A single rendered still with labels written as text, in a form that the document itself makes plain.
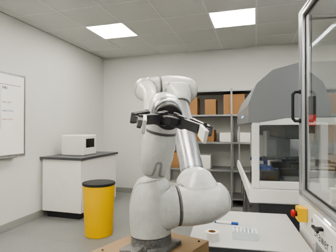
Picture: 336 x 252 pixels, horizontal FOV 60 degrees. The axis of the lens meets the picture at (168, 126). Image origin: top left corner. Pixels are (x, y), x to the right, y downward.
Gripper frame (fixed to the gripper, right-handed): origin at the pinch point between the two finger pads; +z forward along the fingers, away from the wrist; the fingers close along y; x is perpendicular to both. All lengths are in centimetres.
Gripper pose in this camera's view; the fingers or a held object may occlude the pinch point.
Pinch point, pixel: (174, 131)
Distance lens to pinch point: 63.6
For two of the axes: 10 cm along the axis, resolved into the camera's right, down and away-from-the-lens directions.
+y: -9.8, -1.6, -1.1
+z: 0.8, 2.2, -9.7
